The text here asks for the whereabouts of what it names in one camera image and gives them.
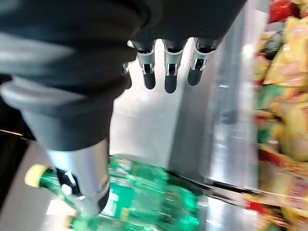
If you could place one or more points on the yellow and red snack bag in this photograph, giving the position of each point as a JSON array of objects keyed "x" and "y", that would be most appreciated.
[{"x": 286, "y": 192}]

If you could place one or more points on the black shelf panel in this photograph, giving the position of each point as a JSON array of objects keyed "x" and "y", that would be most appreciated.
[{"x": 9, "y": 154}]

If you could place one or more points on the silver metal shelf post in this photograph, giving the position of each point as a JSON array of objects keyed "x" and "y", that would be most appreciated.
[{"x": 231, "y": 120}]

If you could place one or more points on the yellow and green snack bag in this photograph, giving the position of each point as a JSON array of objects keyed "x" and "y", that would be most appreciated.
[{"x": 288, "y": 120}]

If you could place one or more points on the white paper label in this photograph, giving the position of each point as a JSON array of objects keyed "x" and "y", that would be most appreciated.
[{"x": 57, "y": 208}]

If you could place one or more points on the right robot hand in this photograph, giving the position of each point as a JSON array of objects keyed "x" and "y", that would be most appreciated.
[{"x": 72, "y": 48}]

